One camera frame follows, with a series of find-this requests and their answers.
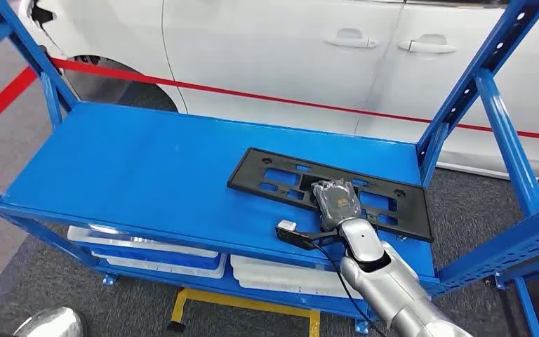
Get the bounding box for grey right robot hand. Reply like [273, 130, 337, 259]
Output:
[311, 178, 364, 232]

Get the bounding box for black plastic plate frame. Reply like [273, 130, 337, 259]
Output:
[226, 147, 434, 244]

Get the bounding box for yellow floor tape square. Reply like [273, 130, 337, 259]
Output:
[169, 288, 321, 337]

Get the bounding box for white car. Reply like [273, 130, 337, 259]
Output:
[18, 0, 539, 180]

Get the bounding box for blue plastic bin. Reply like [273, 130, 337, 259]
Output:
[90, 245, 222, 272]

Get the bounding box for red barrier belt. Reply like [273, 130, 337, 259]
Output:
[50, 58, 539, 143]
[0, 66, 39, 140]

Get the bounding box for chrome stanchion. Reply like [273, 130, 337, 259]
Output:
[13, 307, 87, 337]

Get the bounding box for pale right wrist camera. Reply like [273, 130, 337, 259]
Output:
[276, 219, 341, 252]

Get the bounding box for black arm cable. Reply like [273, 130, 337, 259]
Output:
[316, 242, 387, 337]

